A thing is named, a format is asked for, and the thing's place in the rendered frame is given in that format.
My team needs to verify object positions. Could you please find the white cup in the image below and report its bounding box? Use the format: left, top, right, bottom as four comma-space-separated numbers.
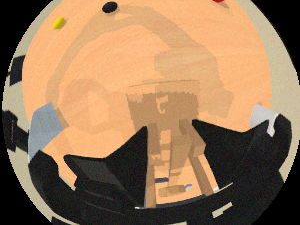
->
250, 104, 277, 136

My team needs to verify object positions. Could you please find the yellow ball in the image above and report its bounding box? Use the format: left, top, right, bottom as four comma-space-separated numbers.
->
53, 18, 65, 30

